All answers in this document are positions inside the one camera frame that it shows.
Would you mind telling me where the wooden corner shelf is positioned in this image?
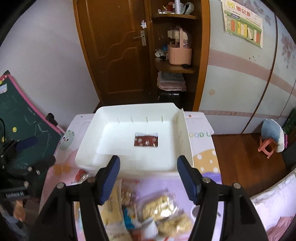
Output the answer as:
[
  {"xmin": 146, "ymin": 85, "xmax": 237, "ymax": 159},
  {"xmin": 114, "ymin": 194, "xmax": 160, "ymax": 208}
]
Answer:
[{"xmin": 145, "ymin": 1, "xmax": 210, "ymax": 111}]

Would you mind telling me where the pink plastic stool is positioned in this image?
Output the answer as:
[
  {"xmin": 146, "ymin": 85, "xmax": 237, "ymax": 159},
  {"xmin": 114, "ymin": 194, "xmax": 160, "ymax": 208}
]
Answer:
[{"xmin": 258, "ymin": 137, "xmax": 277, "ymax": 159}]

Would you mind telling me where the wall calendar poster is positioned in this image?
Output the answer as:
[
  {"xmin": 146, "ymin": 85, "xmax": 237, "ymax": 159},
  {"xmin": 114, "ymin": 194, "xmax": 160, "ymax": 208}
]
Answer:
[{"xmin": 221, "ymin": 0, "xmax": 263, "ymax": 48}]

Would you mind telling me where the pink basket with handle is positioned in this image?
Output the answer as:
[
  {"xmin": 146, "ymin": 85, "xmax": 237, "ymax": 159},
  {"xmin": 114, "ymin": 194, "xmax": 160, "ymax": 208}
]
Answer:
[{"xmin": 168, "ymin": 27, "xmax": 192, "ymax": 65}]

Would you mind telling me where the brown chocolate wafer packet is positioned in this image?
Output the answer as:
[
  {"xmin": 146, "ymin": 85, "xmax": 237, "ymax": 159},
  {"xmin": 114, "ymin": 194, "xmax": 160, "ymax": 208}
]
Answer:
[{"xmin": 134, "ymin": 133, "xmax": 158, "ymax": 147}]

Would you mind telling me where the blue yellow bread package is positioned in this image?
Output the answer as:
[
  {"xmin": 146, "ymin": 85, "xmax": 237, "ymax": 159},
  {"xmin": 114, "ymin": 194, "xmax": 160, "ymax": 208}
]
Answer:
[{"xmin": 98, "ymin": 179, "xmax": 132, "ymax": 240}]

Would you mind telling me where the shelf top bottles clutter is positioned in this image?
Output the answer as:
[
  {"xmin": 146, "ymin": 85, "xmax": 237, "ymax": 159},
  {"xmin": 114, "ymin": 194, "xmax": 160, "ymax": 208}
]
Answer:
[{"xmin": 158, "ymin": 1, "xmax": 195, "ymax": 15}]

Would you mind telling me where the yellow puffed snack packet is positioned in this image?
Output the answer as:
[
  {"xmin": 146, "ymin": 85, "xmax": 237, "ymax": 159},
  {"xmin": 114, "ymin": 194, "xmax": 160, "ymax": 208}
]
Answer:
[{"xmin": 157, "ymin": 213, "xmax": 192, "ymax": 237}]

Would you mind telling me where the yellow rice cracker packet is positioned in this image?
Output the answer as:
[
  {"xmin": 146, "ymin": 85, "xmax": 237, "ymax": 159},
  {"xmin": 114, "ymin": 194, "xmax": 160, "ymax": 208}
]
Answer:
[{"xmin": 138, "ymin": 192, "xmax": 179, "ymax": 222}]

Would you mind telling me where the white pillow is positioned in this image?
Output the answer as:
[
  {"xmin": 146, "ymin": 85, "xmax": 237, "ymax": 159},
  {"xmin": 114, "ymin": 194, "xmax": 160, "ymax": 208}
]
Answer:
[{"xmin": 250, "ymin": 170, "xmax": 295, "ymax": 240}]

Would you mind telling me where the folded towels stack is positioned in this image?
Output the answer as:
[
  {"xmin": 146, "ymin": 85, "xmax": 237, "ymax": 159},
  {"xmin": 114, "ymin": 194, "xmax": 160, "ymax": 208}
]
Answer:
[{"xmin": 157, "ymin": 71, "xmax": 187, "ymax": 91}]

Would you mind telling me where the green chalkboard pink frame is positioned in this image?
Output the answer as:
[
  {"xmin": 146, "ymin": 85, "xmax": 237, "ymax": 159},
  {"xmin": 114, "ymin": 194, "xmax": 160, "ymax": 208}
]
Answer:
[{"xmin": 1, "ymin": 71, "xmax": 64, "ymax": 169}]

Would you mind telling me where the black rolling bin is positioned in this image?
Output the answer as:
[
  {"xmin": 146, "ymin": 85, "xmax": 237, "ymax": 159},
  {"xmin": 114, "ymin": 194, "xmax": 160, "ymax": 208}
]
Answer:
[{"xmin": 158, "ymin": 90, "xmax": 194, "ymax": 109}]

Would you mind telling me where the white plastic storage bin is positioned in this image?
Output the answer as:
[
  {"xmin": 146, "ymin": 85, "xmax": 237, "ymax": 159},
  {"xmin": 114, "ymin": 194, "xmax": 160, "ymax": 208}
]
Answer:
[{"xmin": 75, "ymin": 103, "xmax": 194, "ymax": 175}]

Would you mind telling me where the brown wooden door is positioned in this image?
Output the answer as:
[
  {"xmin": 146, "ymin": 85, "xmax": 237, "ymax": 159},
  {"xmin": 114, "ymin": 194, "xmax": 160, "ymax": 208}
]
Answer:
[{"xmin": 73, "ymin": 1, "xmax": 152, "ymax": 106}]

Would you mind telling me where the dark date cake packet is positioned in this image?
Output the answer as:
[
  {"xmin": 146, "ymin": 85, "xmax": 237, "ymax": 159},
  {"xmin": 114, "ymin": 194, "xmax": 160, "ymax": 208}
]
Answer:
[{"xmin": 75, "ymin": 169, "xmax": 91, "ymax": 183}]

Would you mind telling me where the person left hand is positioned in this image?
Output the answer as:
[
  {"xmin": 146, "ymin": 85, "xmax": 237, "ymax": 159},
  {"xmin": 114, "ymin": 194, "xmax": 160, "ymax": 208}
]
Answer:
[{"xmin": 13, "ymin": 200, "xmax": 26, "ymax": 222}]

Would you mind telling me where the blue plush cushion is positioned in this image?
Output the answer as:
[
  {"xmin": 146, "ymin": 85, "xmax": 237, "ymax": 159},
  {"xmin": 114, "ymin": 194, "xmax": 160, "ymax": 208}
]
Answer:
[{"xmin": 261, "ymin": 119, "xmax": 285, "ymax": 153}]

